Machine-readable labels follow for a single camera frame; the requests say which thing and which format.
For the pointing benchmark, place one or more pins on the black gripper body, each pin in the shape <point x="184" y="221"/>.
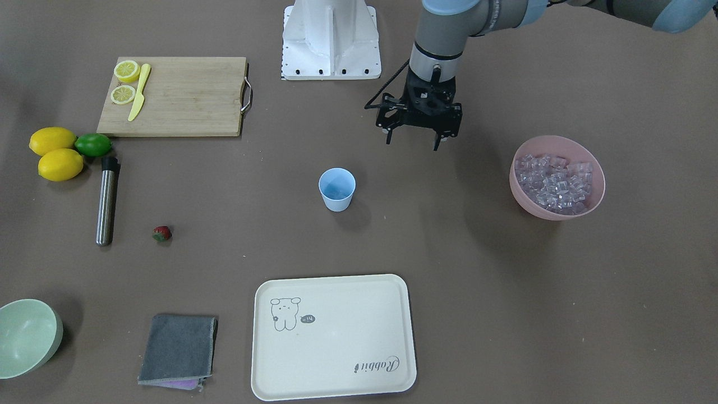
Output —
<point x="391" y="118"/>

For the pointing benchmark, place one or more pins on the clear ice cube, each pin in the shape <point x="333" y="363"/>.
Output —
<point x="336" y="193"/>

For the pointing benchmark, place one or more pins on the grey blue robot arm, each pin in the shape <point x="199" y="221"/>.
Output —
<point x="444" y="28"/>

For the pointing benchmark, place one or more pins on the light blue plastic cup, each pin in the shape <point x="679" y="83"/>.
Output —
<point x="337" y="185"/>

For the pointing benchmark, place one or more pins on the pile of clear ice cubes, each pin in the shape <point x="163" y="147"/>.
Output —
<point x="555" y="183"/>

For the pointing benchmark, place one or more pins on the pink bowl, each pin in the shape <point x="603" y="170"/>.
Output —
<point x="565" y="148"/>

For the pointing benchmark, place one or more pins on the bamboo cutting board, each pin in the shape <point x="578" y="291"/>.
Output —
<point x="185" y="96"/>

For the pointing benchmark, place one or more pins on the cream rabbit tray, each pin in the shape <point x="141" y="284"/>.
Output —
<point x="333" y="336"/>

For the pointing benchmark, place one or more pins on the red strawberry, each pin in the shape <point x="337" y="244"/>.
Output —
<point x="162" y="233"/>

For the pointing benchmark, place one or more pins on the yellow plastic knife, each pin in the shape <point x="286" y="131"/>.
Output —
<point x="139" y="98"/>

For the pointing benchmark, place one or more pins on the upper lemon half slice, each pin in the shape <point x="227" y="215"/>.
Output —
<point x="127" y="71"/>

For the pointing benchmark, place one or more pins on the lemon half slice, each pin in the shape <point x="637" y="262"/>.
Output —
<point x="123" y="94"/>
<point x="127" y="71"/>

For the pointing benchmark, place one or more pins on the lower lemon half slice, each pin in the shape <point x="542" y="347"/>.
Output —
<point x="123" y="94"/>

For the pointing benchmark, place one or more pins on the steel muddler with black tip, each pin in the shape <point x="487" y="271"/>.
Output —
<point x="107" y="198"/>

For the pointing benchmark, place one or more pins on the green lime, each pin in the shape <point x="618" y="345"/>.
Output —
<point x="93" y="145"/>

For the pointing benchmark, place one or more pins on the grey folded cloth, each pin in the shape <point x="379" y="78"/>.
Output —
<point x="179" y="351"/>

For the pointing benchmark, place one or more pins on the lower whole yellow lemon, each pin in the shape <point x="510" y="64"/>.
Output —
<point x="60" y="165"/>

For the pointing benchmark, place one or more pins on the whole yellow lemon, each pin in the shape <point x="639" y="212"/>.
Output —
<point x="60" y="165"/>
<point x="51" y="138"/>

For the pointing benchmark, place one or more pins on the upper whole yellow lemon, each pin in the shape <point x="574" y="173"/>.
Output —
<point x="51" y="138"/>

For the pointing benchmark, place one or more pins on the light green bowl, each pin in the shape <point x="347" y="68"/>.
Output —
<point x="31" y="333"/>

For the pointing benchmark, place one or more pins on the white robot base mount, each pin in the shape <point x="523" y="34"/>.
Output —
<point x="330" y="40"/>

